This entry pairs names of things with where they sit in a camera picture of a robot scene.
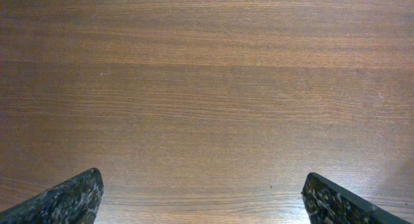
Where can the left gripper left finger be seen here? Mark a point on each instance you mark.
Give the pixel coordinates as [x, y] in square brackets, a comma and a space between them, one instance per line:
[76, 200]

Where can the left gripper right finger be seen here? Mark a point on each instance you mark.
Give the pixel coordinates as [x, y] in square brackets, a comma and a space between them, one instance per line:
[328, 202]

